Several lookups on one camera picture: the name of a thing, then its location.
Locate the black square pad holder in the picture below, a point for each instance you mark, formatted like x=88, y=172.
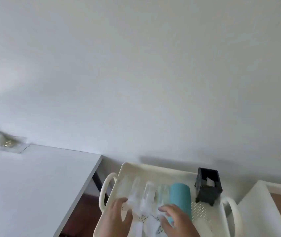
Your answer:
x=206, y=192

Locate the person's right hand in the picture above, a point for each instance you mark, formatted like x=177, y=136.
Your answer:
x=180, y=224

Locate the small clear bottle yellow liquid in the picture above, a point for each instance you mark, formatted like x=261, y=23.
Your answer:
x=149, y=194
x=136, y=192

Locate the white cotton pads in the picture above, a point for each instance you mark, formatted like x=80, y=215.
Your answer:
x=151, y=225

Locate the person's left hand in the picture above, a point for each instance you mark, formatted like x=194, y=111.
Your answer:
x=113, y=219

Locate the small clear zip bag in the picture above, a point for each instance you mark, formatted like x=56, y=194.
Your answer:
x=9, y=143

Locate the black desk leg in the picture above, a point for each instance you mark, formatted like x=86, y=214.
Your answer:
x=95, y=181

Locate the cream perforated tray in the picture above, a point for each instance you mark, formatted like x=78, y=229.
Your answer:
x=155, y=172

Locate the small clear bottle green liquid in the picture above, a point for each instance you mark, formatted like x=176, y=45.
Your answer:
x=164, y=194

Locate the large teal bottle gold cap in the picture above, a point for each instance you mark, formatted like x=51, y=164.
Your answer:
x=180, y=194

